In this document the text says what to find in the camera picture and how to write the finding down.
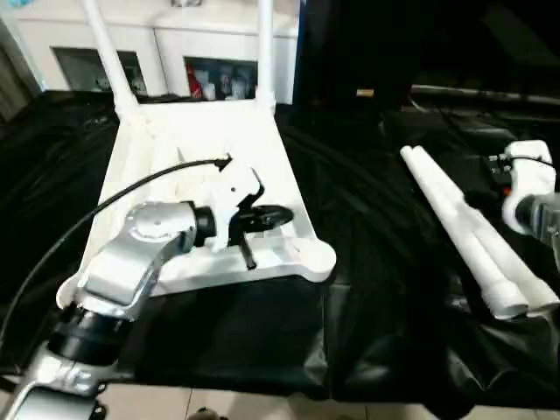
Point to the white plastic table leg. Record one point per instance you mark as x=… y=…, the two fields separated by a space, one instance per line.
x=109 y=57
x=265 y=52
x=494 y=236
x=455 y=227

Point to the white plastic table top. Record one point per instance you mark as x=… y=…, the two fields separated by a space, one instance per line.
x=197 y=131

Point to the white sideboard cabinet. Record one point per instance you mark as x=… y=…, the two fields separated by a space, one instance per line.
x=197 y=39

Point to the grey metal bar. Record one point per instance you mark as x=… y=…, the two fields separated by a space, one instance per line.
x=481 y=93

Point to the black case with yellow label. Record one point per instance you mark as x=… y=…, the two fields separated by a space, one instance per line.
x=350 y=44

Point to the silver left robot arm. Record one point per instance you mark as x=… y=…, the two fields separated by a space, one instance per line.
x=131 y=245

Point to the black table mat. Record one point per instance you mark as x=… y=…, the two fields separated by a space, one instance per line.
x=372 y=262

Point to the grey curtain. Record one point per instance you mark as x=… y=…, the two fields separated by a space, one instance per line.
x=17 y=74

